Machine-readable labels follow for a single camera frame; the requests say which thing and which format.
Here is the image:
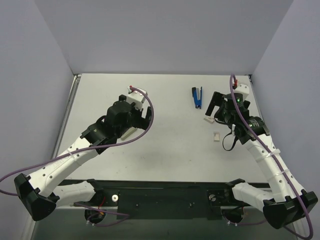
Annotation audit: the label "beige stapler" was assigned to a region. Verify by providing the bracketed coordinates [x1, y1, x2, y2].
[120, 127, 137, 141]

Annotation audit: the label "blue stapler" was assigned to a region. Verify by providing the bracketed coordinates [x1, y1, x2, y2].
[191, 86, 203, 109]

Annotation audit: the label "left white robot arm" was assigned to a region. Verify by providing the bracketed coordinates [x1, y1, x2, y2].
[14, 89, 154, 221]

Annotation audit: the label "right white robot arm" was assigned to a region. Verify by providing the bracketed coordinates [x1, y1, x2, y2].
[205, 91, 318, 229]

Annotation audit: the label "staple box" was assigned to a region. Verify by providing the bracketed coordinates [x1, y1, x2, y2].
[203, 116, 215, 124]

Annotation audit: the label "staple box tray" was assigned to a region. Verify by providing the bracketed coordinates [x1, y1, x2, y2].
[213, 132, 220, 142]

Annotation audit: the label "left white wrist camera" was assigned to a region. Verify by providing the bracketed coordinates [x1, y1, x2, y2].
[126, 85, 148, 112]

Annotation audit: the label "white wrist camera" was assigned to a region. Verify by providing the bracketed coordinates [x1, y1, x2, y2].
[126, 85, 148, 112]
[232, 79, 250, 100]

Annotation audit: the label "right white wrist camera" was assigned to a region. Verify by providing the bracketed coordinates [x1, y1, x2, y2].
[232, 79, 250, 100]

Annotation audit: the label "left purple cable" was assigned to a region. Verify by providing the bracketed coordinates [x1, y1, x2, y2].
[0, 86, 155, 196]

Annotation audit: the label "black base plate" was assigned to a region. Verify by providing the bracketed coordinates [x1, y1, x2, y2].
[73, 179, 253, 221]

